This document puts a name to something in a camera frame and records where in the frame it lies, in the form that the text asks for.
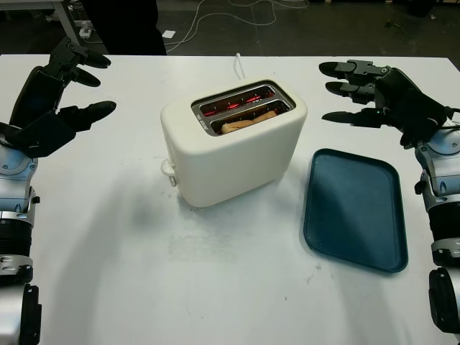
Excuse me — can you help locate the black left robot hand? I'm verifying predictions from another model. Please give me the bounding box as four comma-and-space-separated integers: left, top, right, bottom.
9, 35, 118, 132

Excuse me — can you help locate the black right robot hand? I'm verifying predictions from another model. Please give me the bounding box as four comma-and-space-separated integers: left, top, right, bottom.
318, 59, 452, 140

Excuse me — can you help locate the slice of toast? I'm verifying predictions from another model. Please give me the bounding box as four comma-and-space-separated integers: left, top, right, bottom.
219, 109, 278, 134

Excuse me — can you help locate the white toaster lever knob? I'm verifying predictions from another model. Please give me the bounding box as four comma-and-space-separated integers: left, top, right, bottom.
160, 160, 178, 178

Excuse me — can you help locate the white two-slot toaster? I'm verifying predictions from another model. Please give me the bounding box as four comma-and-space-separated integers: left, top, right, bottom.
160, 78, 309, 208

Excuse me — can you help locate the white desk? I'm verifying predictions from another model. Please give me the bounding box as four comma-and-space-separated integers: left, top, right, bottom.
0, 0, 82, 40

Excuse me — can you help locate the teal plastic tray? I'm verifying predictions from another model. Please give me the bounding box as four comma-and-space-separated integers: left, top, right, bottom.
303, 147, 410, 276

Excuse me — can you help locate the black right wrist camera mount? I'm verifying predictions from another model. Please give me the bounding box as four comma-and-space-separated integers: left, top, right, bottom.
399, 131, 418, 149

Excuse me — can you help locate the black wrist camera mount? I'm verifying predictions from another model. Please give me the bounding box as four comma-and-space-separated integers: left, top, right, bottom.
399, 131, 418, 149
6, 109, 78, 158

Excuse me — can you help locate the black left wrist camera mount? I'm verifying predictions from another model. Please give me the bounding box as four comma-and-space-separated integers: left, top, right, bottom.
6, 109, 78, 158

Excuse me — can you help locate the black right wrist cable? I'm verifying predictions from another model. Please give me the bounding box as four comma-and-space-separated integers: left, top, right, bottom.
441, 106, 460, 131

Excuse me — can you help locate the white toaster power cord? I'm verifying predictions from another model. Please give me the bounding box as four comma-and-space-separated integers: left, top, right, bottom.
233, 52, 247, 81

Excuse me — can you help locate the long white floor cable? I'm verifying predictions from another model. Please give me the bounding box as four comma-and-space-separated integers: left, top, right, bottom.
163, 0, 311, 51

